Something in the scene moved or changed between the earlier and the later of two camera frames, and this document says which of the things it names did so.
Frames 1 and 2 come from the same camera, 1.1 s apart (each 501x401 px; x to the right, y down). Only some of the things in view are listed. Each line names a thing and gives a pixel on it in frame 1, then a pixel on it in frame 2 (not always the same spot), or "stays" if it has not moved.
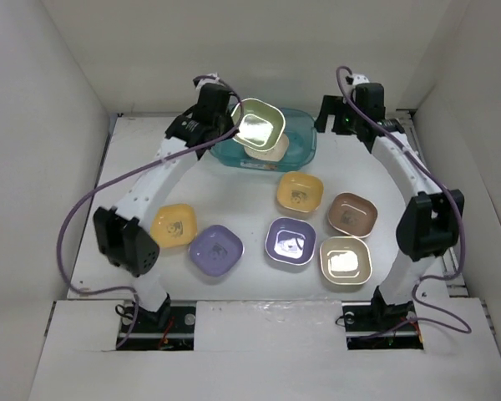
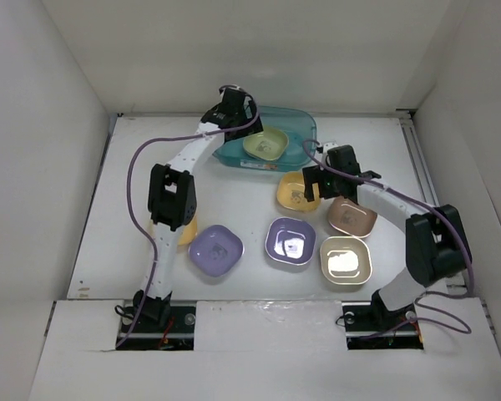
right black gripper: x=331 y=105 -> x=312 y=175
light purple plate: x=215 y=250 stays
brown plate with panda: x=351 y=215 stays
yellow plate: x=300 y=191 stays
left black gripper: x=229 y=114 -> x=250 y=125
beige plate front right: x=345 y=261 stays
